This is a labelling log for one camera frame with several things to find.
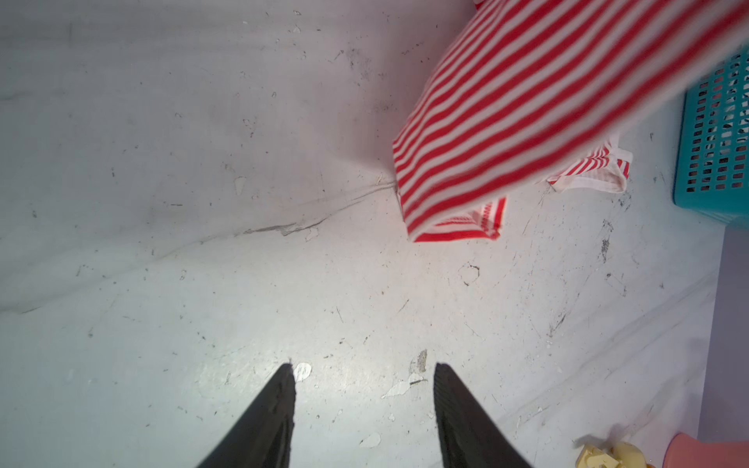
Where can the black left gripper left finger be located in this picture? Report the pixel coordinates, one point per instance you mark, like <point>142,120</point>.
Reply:
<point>262,436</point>

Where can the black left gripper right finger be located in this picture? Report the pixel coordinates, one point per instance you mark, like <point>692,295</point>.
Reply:
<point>467,435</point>

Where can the red white striped tank top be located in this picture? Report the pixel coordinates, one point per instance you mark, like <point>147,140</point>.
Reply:
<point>529,87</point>

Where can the yellow toy giraffe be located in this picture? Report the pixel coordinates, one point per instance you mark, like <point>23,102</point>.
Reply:
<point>621,455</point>

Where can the pink watering can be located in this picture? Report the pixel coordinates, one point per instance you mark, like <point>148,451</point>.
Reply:
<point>687,452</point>

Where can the teal plastic basket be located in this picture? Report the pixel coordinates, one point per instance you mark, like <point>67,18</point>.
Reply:
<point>711,176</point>

